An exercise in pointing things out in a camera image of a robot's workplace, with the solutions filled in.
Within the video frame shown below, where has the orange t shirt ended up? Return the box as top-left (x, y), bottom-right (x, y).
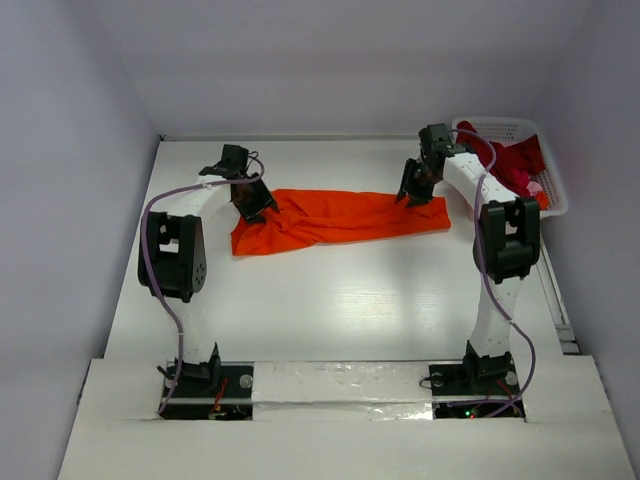
top-left (231, 189), bottom-right (451, 257)

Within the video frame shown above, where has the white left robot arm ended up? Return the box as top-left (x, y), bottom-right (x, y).
top-left (138, 144), bottom-right (279, 395)

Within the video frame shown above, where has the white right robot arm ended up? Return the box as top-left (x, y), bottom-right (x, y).
top-left (396, 124), bottom-right (540, 397)

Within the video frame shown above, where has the white plastic basket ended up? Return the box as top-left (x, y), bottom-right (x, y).
top-left (452, 116), bottom-right (568, 218)

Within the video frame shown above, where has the dark red t shirt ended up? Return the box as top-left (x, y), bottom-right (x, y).
top-left (454, 121), bottom-right (550, 210)

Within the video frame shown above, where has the pink cloth in basket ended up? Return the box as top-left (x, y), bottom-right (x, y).
top-left (511, 169), bottom-right (543, 198)

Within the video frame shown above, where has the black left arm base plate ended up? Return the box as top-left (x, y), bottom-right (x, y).
top-left (160, 362), bottom-right (254, 421)

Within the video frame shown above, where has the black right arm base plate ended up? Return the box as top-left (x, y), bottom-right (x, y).
top-left (420, 362), bottom-right (520, 420)

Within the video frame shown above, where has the metal rail right table edge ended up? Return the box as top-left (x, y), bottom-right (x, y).
top-left (537, 243), bottom-right (582, 356)

